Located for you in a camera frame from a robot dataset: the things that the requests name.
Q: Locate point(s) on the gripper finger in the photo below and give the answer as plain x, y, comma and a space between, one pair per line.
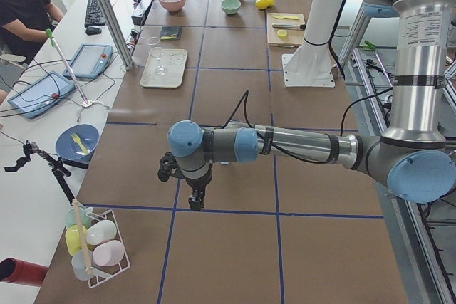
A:
193, 202
200, 198

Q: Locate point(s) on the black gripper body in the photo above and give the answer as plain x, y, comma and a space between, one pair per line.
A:
198, 184

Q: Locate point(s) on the green ceramic bowl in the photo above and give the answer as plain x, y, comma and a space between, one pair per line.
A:
231, 7

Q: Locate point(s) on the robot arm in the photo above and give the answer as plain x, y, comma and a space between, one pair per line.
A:
408, 158

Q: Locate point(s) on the large blue bowl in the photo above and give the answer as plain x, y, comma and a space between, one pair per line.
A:
68, 149

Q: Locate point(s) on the pink cup in rack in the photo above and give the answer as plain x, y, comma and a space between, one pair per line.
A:
108, 253

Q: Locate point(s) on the white cup in rack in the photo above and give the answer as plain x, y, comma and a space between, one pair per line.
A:
101, 232

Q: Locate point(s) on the cream bear serving tray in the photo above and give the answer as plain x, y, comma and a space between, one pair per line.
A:
174, 60

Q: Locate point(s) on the yellow cup in rack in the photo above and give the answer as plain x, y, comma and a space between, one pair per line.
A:
72, 239

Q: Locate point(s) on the green cup in rack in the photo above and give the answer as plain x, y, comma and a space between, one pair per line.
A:
70, 219

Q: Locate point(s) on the clear cup in rack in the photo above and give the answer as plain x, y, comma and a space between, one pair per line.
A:
79, 266

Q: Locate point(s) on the yellow plastic fork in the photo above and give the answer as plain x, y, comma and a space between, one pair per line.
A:
79, 142

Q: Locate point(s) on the thin rod on stand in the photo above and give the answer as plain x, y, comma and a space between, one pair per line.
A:
85, 101

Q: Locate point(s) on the clear wine glass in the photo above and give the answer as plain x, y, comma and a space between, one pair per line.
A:
156, 54

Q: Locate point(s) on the grey and yellow cloth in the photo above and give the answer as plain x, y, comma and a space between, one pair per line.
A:
170, 33

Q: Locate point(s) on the blue tablet pendant far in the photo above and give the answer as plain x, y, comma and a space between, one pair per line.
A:
90, 60

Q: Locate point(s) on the blue tablet pendant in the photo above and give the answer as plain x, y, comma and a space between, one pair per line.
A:
90, 60
41, 95

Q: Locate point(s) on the halved lemon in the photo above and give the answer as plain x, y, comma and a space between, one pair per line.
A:
281, 33

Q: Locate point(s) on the wooden cutting board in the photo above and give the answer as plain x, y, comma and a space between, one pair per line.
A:
295, 37

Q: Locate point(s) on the blue tablet pendant near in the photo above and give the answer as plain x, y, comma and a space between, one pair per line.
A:
41, 95

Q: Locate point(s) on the black computer mouse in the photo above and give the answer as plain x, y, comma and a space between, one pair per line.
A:
93, 30

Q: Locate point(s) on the red cylinder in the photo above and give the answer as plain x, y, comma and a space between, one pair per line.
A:
22, 272

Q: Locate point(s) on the whole yellow lemon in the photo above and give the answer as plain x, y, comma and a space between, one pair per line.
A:
262, 4

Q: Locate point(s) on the yellow plastic knife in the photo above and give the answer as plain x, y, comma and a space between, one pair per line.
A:
296, 18

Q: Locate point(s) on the black keyboard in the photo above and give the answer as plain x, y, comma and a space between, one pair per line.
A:
93, 15

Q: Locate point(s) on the person in black shirt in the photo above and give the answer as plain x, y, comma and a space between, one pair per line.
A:
24, 24

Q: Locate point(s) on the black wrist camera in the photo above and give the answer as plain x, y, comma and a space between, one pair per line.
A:
168, 167

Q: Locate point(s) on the white wire cup rack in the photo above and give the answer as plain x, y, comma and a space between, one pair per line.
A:
102, 274

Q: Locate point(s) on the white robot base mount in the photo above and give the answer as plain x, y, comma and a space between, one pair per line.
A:
310, 65

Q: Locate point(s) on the metal handled knife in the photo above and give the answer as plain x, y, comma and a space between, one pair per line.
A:
289, 26

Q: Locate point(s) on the aluminium frame post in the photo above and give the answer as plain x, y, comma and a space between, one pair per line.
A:
116, 33

